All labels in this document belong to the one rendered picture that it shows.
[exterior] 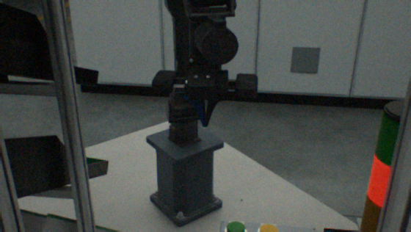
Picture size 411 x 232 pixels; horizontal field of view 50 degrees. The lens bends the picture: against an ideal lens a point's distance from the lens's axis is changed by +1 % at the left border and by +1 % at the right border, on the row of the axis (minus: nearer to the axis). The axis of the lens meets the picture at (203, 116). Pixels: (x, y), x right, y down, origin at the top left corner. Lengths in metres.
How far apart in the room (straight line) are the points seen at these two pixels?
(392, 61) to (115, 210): 3.02
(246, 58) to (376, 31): 1.03
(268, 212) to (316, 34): 2.64
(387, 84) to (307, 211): 2.79
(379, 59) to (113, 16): 2.21
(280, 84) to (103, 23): 1.60
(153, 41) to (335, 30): 1.49
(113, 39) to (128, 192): 2.75
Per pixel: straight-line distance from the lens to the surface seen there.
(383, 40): 3.80
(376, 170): 0.50
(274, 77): 3.80
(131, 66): 3.95
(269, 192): 1.28
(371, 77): 3.89
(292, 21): 3.66
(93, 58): 4.05
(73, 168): 0.63
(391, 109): 0.47
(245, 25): 3.67
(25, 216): 0.83
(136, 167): 1.39
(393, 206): 0.48
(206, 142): 1.10
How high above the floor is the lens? 1.60
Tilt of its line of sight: 26 degrees down
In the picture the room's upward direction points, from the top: straight up
